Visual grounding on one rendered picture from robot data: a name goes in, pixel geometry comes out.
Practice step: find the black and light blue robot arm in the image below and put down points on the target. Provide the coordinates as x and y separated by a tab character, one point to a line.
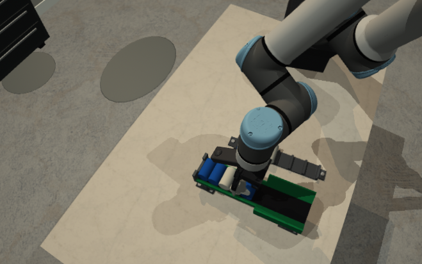
364	43

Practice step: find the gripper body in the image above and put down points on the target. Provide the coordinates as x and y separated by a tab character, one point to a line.
254	178

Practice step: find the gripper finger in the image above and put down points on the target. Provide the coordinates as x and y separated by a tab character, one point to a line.
239	188

